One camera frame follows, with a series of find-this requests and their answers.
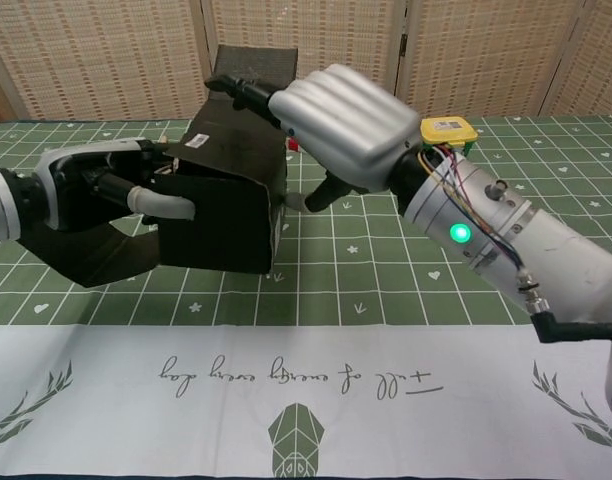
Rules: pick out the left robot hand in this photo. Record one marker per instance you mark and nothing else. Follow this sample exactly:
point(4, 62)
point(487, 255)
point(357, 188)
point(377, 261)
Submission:
point(61, 190)

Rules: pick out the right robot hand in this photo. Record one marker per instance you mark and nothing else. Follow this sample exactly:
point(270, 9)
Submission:
point(346, 125)

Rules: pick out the black paper box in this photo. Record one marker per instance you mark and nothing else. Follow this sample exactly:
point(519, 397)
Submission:
point(226, 220)

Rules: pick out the bamboo folding screen panel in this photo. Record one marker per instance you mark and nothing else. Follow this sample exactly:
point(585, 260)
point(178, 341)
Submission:
point(336, 35)
point(96, 55)
point(486, 55)
point(601, 60)

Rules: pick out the yellow-lidded green container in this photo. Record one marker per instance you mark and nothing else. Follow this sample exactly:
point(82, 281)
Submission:
point(448, 130)

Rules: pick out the green grid tablecloth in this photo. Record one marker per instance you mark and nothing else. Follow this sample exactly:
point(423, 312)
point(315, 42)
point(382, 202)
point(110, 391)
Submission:
point(136, 400)

